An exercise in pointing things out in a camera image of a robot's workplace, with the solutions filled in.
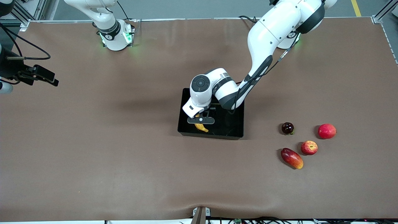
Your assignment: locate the aluminium frame profile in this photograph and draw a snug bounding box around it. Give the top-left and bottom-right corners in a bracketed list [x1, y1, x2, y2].
[0, 0, 47, 31]
[372, 0, 398, 25]

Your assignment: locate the dark purple plum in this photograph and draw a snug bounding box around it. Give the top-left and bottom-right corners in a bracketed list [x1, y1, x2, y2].
[281, 122, 295, 135]

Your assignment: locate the red yellow mango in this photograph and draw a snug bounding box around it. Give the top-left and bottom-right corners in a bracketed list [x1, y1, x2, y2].
[280, 148, 304, 170]

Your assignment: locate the black cable bundle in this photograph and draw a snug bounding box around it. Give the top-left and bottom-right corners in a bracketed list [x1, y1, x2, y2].
[177, 216, 398, 224]

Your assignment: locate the brown table mat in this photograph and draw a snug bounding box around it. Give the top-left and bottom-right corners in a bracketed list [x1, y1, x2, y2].
[0, 17, 398, 222]

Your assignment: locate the black plastic box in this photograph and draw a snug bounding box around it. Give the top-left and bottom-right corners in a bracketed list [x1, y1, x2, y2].
[177, 88, 245, 140]

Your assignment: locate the red pink round fruit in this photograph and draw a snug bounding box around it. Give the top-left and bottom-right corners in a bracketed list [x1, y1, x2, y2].
[317, 123, 337, 140]

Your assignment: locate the red yellow striped apple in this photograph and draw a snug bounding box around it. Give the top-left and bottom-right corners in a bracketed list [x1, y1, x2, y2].
[301, 140, 318, 156]

